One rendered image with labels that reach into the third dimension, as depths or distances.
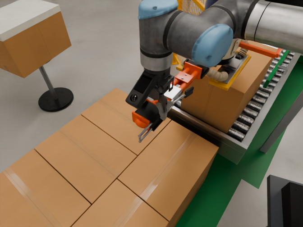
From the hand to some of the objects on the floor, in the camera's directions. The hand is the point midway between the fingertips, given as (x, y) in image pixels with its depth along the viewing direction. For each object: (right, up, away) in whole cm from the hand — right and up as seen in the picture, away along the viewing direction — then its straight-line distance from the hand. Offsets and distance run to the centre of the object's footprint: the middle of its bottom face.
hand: (151, 113), depth 74 cm
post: (+110, -36, +132) cm, 175 cm away
